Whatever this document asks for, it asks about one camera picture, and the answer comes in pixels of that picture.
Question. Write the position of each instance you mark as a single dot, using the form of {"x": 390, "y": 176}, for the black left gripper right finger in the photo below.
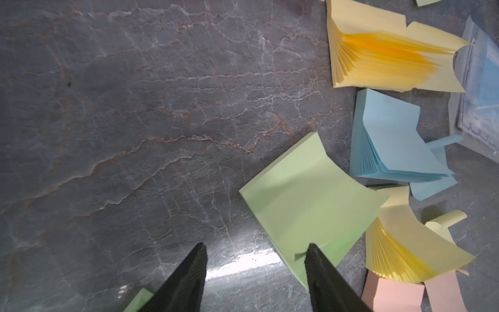
{"x": 328, "y": 290}

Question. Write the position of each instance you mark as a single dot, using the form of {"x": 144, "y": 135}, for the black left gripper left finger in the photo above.
{"x": 183, "y": 290}

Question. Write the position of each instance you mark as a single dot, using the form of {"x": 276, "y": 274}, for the green memo pad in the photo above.
{"x": 139, "y": 301}
{"x": 303, "y": 197}

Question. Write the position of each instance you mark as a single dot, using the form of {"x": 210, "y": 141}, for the pink memo pad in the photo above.
{"x": 382, "y": 295}

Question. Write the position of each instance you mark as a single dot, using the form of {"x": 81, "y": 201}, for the small yellow memo pad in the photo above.
{"x": 400, "y": 248}

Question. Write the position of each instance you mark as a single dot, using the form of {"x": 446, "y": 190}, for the torn pink memo page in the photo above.
{"x": 444, "y": 292}

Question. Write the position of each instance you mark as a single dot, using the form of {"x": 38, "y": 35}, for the small torn yellow page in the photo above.
{"x": 441, "y": 225}

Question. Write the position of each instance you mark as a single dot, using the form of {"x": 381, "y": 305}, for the blue memo pad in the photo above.
{"x": 385, "y": 141}

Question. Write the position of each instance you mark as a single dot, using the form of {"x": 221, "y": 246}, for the torn yellow memo page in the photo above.
{"x": 444, "y": 79}

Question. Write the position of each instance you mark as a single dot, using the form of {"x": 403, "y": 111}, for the large yellow memo pad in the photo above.
{"x": 371, "y": 48}

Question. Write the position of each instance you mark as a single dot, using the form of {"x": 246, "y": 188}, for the torn green memo page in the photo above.
{"x": 422, "y": 3}

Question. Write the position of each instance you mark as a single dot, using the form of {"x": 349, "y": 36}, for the bag of blue face masks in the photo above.
{"x": 473, "y": 115}

